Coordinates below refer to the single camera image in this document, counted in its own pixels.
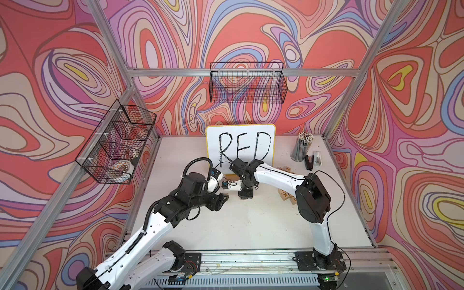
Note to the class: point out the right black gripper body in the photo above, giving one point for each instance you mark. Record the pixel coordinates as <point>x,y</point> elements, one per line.
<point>247,191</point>

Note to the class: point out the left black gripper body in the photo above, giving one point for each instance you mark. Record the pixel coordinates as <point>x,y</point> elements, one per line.
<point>213,202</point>

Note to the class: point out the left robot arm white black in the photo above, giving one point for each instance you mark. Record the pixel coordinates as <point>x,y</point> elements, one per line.
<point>127,268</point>

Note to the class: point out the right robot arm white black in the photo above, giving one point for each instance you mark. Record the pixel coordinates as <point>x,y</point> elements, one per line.
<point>313,201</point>

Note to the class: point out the whiteboard with word RED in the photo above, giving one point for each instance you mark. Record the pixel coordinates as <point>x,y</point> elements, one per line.
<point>247,142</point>

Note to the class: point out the pile of wooden letter blocks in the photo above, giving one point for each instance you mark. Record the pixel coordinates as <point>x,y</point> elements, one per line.
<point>285,196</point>

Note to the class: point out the black stapler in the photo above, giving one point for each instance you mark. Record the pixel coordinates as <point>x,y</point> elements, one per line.
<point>308,162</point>

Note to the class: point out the mesh cup with pencils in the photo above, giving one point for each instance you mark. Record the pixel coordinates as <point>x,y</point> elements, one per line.
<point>303,142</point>

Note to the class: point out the tape roll in basket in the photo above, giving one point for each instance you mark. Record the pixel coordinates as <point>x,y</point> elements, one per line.
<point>121,170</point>

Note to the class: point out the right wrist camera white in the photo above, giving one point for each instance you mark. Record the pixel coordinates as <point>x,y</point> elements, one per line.
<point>232,185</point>

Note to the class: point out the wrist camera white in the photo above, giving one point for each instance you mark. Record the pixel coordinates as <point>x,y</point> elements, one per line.
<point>214,182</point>
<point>232,185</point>

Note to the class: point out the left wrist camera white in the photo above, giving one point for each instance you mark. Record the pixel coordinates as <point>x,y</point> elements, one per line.
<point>214,182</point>

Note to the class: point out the black wire basket back wall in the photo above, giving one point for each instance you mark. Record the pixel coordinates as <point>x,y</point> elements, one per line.
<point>247,82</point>

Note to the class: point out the black wire basket wall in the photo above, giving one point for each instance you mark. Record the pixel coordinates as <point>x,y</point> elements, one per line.
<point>247,82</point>
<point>122,134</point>

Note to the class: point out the black wire basket left wall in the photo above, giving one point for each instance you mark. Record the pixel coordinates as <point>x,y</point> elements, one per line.
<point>122,134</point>

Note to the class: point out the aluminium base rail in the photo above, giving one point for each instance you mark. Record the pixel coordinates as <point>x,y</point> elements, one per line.
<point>359,269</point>

